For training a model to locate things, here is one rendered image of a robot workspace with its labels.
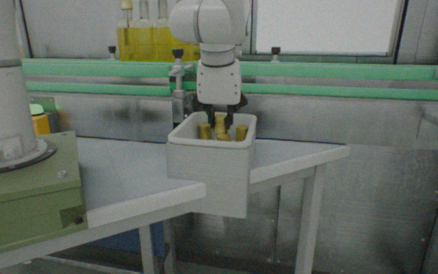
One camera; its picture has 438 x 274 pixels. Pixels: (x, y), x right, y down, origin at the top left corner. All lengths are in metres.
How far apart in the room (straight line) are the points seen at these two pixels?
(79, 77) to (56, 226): 0.50
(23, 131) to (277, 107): 0.59
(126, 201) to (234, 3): 0.39
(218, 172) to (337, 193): 0.67
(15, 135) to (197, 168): 0.32
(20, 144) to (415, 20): 1.05
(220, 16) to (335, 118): 0.46
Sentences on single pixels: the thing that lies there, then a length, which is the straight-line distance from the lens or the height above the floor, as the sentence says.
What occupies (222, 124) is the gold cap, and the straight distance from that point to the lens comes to 0.68.
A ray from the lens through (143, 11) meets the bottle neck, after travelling 0.90.
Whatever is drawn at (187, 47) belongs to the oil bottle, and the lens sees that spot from 0.84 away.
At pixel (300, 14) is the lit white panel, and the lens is 0.96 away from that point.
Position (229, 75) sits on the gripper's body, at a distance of 0.61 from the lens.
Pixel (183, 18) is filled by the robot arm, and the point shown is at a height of 1.07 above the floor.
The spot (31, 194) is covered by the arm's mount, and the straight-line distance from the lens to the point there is 0.46.
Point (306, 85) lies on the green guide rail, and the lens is 0.80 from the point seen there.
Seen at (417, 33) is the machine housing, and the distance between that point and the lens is 1.06.
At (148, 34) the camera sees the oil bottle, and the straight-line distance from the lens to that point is 0.88.
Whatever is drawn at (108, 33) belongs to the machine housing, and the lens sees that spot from 1.17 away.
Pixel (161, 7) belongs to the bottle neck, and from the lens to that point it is 0.89.
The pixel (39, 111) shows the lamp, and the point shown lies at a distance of 0.93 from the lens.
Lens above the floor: 1.04
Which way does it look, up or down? 18 degrees down
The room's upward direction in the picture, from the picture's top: straight up
